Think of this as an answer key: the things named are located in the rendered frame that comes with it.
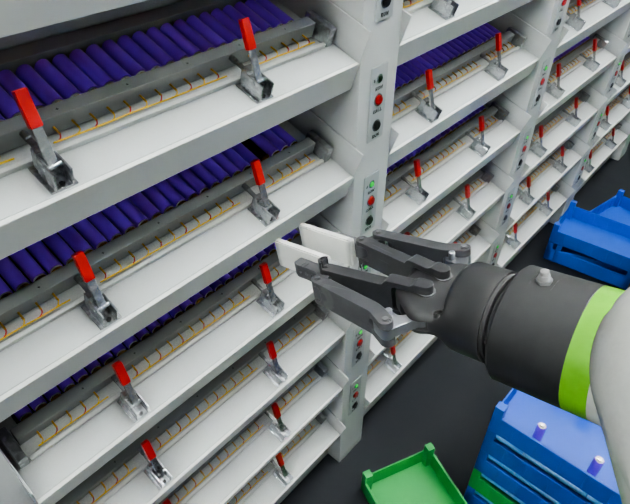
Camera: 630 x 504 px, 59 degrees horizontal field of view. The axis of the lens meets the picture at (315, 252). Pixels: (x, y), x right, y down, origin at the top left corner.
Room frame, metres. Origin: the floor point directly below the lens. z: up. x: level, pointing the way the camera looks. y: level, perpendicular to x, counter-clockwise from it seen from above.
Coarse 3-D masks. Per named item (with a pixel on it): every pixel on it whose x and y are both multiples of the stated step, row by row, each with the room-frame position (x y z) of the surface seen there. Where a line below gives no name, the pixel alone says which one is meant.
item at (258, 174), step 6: (252, 162) 0.66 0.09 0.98; (258, 162) 0.66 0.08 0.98; (252, 168) 0.66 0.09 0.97; (258, 168) 0.66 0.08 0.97; (258, 174) 0.66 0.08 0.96; (258, 180) 0.65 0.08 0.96; (264, 180) 0.66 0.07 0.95; (258, 186) 0.65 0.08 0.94; (264, 186) 0.66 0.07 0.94; (264, 192) 0.65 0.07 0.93; (264, 198) 0.65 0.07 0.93; (264, 204) 0.65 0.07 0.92
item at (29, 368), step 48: (336, 144) 0.80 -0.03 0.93; (288, 192) 0.71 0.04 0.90; (336, 192) 0.75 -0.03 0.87; (192, 240) 0.59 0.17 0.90; (240, 240) 0.60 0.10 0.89; (144, 288) 0.50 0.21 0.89; (192, 288) 0.53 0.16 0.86; (0, 336) 0.41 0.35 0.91; (48, 336) 0.42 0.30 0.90; (96, 336) 0.43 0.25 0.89; (0, 384) 0.36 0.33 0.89; (48, 384) 0.38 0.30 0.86
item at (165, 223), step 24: (312, 144) 0.79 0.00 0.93; (264, 168) 0.72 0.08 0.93; (216, 192) 0.65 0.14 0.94; (240, 192) 0.68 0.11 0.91; (168, 216) 0.59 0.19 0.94; (192, 216) 0.62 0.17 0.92; (216, 216) 0.63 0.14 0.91; (120, 240) 0.54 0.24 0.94; (144, 240) 0.56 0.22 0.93; (72, 264) 0.50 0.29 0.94; (96, 264) 0.50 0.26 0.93; (120, 264) 0.52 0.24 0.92; (24, 288) 0.45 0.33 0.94; (48, 288) 0.46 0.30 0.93; (0, 312) 0.42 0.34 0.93; (24, 312) 0.44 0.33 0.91; (48, 312) 0.44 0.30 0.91
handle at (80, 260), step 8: (72, 256) 0.46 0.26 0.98; (80, 256) 0.46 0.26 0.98; (80, 264) 0.46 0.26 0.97; (88, 264) 0.46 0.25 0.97; (80, 272) 0.46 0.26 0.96; (88, 272) 0.46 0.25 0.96; (88, 280) 0.46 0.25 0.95; (88, 288) 0.45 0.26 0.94; (96, 288) 0.46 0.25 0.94; (96, 296) 0.45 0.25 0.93; (96, 304) 0.45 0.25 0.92; (104, 304) 0.45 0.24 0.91
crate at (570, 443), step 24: (504, 408) 0.67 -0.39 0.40; (528, 408) 0.72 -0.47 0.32; (552, 408) 0.72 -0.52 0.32; (504, 432) 0.65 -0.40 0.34; (528, 432) 0.66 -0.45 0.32; (552, 432) 0.66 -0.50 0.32; (576, 432) 0.66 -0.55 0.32; (600, 432) 0.66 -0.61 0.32; (552, 456) 0.58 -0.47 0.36; (576, 456) 0.60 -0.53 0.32; (576, 480) 0.55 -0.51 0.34; (600, 480) 0.53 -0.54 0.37
